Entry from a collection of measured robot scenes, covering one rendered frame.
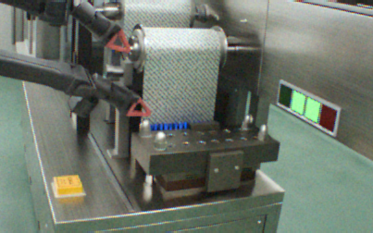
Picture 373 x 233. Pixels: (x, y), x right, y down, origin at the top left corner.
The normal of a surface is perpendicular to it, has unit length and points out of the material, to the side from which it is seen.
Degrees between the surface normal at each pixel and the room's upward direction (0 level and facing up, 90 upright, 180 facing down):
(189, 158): 90
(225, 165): 90
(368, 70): 90
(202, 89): 90
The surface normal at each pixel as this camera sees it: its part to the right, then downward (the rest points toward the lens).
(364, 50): -0.92, 0.06
